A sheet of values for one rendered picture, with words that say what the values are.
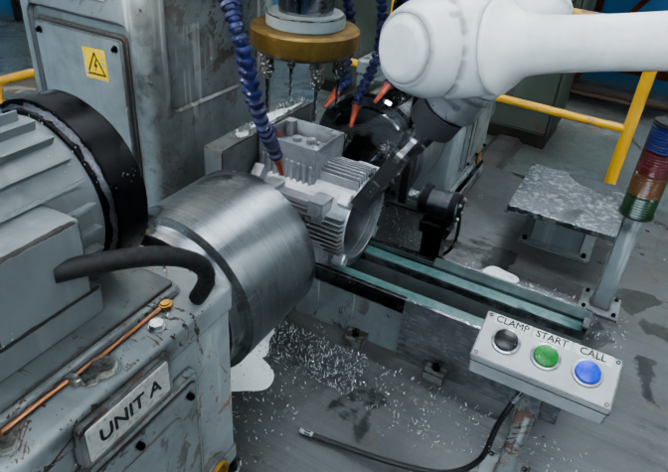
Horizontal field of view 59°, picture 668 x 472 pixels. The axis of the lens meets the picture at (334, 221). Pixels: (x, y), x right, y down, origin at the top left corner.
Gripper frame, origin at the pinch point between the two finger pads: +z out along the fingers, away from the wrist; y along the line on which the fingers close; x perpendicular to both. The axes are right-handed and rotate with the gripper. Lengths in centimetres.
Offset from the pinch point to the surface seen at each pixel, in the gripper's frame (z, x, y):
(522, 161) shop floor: 103, 41, -282
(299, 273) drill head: 4.3, 1.4, 20.1
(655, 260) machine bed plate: 1, 59, -62
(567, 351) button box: -15.1, 32.5, 16.4
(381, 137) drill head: 6.8, -7.7, -26.7
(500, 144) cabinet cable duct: 109, 24, -292
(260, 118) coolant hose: -7.3, -17.5, 14.9
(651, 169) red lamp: -23, 33, -33
